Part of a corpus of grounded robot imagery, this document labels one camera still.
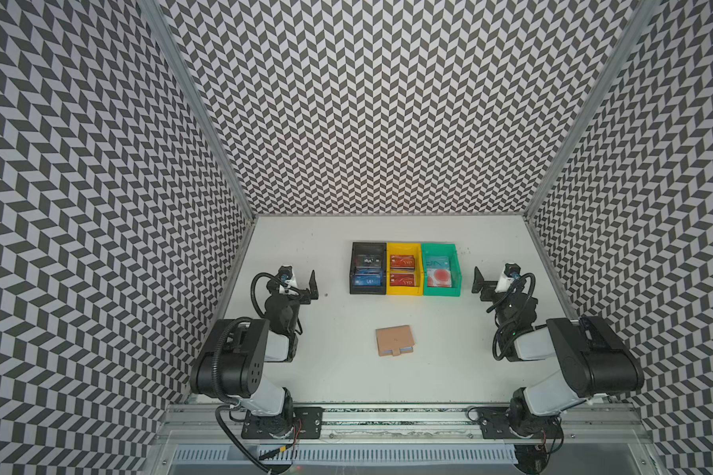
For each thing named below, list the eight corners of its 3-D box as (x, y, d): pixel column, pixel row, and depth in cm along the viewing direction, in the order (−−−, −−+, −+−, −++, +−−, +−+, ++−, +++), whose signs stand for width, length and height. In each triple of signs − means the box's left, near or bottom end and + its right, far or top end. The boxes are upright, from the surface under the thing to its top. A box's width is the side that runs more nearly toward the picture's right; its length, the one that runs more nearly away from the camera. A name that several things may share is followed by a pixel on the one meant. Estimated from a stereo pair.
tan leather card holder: (375, 355, 87) (376, 351, 84) (375, 329, 92) (375, 325, 89) (413, 355, 87) (414, 351, 84) (410, 329, 92) (411, 325, 89)
